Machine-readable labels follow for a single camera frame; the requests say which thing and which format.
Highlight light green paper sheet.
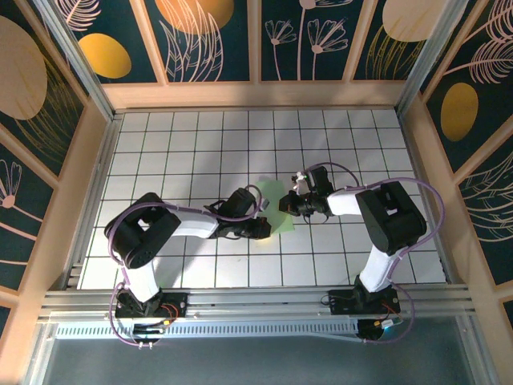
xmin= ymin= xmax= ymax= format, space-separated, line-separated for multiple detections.
xmin=255 ymin=180 xmax=296 ymax=241

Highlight wide aluminium frame rail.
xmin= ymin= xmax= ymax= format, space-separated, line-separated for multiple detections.
xmin=38 ymin=283 xmax=480 ymax=322

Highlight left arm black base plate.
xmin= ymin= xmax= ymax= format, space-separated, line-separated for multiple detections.
xmin=115 ymin=291 xmax=189 ymax=320

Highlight white slotted cable duct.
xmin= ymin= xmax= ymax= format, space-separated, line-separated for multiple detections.
xmin=54 ymin=320 xmax=362 ymax=342

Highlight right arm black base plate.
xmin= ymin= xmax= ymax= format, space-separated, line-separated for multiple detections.
xmin=326 ymin=288 xmax=402 ymax=316

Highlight aluminium side rail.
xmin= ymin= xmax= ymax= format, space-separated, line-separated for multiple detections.
xmin=62 ymin=111 xmax=123 ymax=290
xmin=396 ymin=110 xmax=462 ymax=286

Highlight black electronics module with wires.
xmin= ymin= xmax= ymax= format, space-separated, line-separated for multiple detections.
xmin=358 ymin=316 xmax=404 ymax=342
xmin=131 ymin=318 xmax=177 ymax=348

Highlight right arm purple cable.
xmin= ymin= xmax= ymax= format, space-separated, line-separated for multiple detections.
xmin=304 ymin=162 xmax=446 ymax=347

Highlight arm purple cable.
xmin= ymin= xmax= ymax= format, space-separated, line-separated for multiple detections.
xmin=107 ymin=184 xmax=264 ymax=350
xmin=304 ymin=162 xmax=446 ymax=347

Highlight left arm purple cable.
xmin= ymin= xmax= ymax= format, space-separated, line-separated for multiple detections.
xmin=107 ymin=184 xmax=264 ymax=350

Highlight aluminium corner post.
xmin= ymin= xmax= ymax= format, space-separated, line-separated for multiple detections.
xmin=34 ymin=0 xmax=117 ymax=121
xmin=394 ymin=0 xmax=470 ymax=120

